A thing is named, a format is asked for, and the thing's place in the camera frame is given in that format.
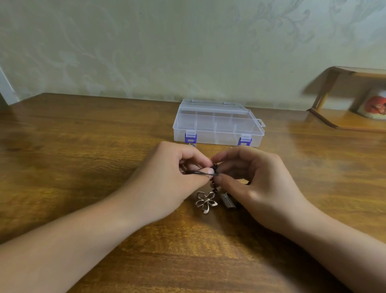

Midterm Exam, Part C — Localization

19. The person's right hand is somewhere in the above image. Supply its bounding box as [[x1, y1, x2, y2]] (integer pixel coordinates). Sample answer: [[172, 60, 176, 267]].
[[211, 146, 316, 237]]

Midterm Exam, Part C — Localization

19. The person's left hand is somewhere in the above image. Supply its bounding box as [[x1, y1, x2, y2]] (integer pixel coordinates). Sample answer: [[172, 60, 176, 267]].
[[115, 141, 216, 229]]

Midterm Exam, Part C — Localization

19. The clear plastic organizer box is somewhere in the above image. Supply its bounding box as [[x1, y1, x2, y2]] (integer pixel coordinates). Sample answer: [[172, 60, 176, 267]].
[[172, 99, 266, 147]]

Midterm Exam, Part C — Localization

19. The person's left forearm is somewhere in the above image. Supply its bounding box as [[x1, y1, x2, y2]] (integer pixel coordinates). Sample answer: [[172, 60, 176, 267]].
[[0, 196, 152, 293]]

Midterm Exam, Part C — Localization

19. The wooden shelf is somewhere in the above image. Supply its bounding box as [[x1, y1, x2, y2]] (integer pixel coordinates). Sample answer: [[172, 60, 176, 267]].
[[308, 66, 386, 133]]

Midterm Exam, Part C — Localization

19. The white printed mug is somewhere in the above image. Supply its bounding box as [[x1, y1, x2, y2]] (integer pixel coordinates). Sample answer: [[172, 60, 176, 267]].
[[357, 88, 386, 120]]

